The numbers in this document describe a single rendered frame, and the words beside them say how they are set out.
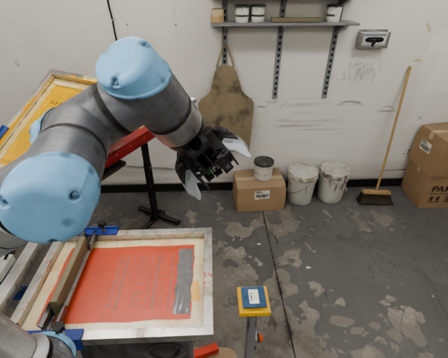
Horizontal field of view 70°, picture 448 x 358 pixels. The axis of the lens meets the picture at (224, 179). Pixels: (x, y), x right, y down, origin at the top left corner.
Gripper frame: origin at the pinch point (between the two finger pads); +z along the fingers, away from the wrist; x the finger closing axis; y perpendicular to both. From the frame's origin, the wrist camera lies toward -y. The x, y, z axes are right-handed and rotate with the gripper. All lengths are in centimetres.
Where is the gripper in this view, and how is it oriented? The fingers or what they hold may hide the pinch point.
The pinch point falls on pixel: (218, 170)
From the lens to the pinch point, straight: 67.3
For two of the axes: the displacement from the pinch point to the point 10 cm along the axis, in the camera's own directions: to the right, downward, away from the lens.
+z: 3.3, 3.7, 8.7
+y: 5.6, 6.7, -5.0
